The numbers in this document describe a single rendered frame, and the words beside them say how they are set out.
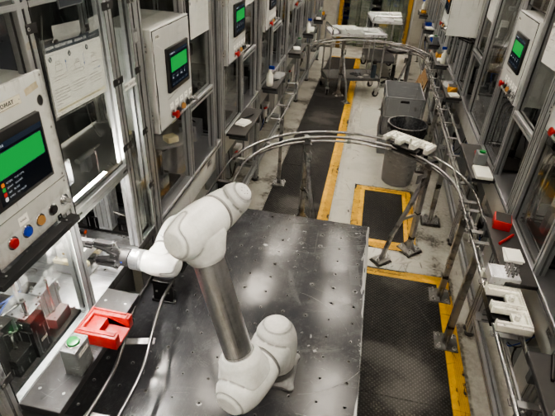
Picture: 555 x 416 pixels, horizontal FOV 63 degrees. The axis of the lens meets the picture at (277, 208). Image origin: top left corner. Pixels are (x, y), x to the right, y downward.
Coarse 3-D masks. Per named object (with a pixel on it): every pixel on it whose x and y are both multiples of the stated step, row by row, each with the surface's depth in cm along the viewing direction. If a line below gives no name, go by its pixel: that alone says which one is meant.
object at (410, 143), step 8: (384, 136) 340; (392, 136) 343; (400, 136) 342; (408, 136) 340; (392, 144) 338; (400, 144) 333; (408, 144) 337; (416, 144) 328; (424, 144) 328; (432, 144) 329; (400, 152) 336; (408, 152) 331; (416, 152) 328; (424, 152) 321; (432, 152) 326
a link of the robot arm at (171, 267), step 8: (152, 248) 186; (160, 248) 186; (144, 256) 184; (152, 256) 183; (160, 256) 184; (168, 256) 184; (144, 264) 183; (152, 264) 182; (160, 264) 182; (168, 264) 182; (176, 264) 183; (152, 272) 184; (160, 272) 183; (168, 272) 183; (176, 272) 184
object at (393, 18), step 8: (368, 16) 767; (376, 16) 716; (384, 16) 715; (392, 16) 761; (400, 16) 738; (392, 24) 721; (400, 24) 720; (392, 32) 799; (400, 40) 734; (368, 48) 744; (368, 56) 750; (376, 56) 779; (384, 56) 782; (392, 56) 784
